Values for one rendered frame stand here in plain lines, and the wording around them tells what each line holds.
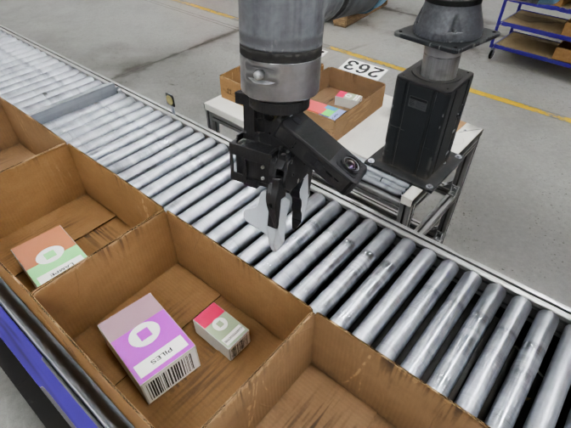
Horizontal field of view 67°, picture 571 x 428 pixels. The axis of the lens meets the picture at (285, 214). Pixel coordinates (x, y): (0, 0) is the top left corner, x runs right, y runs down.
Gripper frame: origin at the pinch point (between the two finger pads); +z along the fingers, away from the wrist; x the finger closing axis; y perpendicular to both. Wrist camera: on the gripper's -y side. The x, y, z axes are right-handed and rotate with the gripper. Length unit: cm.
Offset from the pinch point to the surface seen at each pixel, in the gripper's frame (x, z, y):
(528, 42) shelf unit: -433, 60, -22
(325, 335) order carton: -2.5, 21.0, -6.2
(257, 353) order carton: -0.9, 32.4, 6.2
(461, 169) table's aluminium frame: -134, 51, -13
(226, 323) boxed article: -1.0, 28.0, 13.3
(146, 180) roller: -46, 40, 79
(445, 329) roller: -36, 44, -25
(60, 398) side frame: 24, 32, 31
